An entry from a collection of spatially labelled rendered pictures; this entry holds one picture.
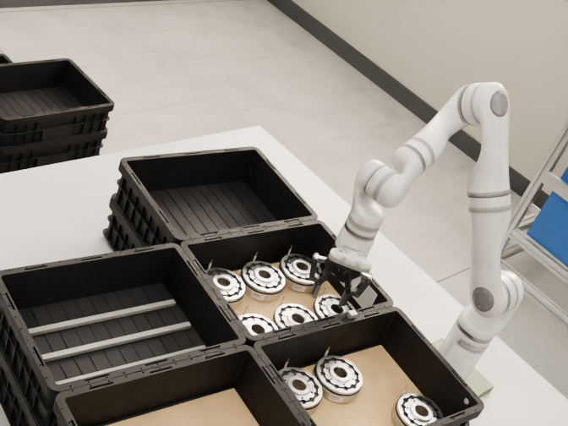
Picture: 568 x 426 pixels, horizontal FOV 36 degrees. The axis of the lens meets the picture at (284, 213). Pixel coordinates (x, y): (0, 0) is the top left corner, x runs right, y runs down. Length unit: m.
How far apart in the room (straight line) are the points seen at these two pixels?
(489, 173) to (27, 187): 1.14
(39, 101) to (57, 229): 0.94
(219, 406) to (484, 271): 0.65
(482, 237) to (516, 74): 2.77
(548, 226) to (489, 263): 1.74
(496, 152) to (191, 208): 0.74
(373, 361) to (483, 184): 0.45
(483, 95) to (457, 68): 2.95
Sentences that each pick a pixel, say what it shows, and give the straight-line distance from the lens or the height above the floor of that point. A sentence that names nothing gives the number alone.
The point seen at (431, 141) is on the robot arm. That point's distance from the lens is 1.78.
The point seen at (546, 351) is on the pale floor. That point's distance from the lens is 3.73.
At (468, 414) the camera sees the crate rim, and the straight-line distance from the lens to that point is 1.77.
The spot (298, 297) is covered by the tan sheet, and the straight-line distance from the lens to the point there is 1.97.
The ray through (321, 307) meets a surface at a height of 0.86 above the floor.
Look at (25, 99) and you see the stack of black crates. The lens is 3.02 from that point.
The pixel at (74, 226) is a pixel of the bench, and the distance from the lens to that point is 2.18.
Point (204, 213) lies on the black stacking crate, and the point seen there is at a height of 0.83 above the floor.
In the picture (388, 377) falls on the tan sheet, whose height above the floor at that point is 0.83.
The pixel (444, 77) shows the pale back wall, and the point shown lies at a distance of 4.86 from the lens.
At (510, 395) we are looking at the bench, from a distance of 2.25.
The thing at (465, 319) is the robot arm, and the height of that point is 0.92.
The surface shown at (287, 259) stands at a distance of 2.02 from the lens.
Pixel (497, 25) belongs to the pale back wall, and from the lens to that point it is 4.66.
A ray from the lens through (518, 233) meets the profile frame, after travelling 3.72.
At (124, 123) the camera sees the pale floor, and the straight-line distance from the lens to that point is 3.94.
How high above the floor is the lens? 2.06
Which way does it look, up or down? 34 degrees down
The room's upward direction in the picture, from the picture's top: 22 degrees clockwise
